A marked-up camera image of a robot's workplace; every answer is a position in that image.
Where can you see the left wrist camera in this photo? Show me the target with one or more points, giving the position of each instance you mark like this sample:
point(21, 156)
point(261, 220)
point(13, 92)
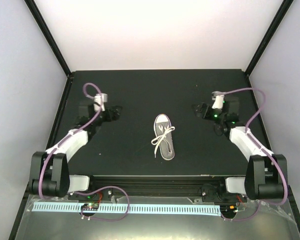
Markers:
point(99, 102)

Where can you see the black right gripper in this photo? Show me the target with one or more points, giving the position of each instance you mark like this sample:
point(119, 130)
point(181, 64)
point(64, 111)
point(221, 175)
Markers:
point(206, 115)

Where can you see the black right frame post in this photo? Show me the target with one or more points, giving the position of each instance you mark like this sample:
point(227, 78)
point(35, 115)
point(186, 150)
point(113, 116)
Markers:
point(270, 32)

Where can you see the left controller circuit board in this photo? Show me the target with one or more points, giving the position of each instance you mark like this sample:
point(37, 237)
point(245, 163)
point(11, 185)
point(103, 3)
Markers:
point(90, 206)

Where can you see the light blue slotted cable duct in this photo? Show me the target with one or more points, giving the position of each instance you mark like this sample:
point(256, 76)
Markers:
point(122, 208)

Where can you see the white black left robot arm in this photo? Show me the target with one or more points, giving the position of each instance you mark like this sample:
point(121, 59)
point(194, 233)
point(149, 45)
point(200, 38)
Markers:
point(49, 170)

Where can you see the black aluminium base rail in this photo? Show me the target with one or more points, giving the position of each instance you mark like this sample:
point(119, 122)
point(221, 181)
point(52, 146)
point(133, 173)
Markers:
point(211, 188)

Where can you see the right controller circuit board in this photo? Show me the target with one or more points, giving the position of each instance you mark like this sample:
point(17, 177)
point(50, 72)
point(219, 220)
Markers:
point(233, 209)

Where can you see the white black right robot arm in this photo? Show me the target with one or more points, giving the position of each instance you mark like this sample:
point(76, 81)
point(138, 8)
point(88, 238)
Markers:
point(266, 173)

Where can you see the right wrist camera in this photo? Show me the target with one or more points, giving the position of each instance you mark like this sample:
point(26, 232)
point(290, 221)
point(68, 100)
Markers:
point(218, 98)

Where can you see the black left frame post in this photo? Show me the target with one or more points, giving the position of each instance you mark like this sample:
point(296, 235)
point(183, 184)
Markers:
point(38, 17)

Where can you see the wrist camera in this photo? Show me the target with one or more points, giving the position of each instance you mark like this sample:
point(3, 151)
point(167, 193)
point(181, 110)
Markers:
point(218, 98)
point(99, 102)

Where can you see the grey canvas sneaker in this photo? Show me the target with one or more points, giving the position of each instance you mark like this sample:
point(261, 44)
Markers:
point(166, 147)

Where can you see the black frame post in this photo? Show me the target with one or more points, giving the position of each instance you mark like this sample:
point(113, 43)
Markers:
point(38, 17)
point(270, 32)

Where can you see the controller circuit board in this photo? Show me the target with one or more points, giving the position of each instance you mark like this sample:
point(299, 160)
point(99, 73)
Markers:
point(233, 209)
point(90, 206)

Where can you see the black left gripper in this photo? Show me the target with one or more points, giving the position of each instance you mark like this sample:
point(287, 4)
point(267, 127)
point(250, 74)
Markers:
point(115, 115)

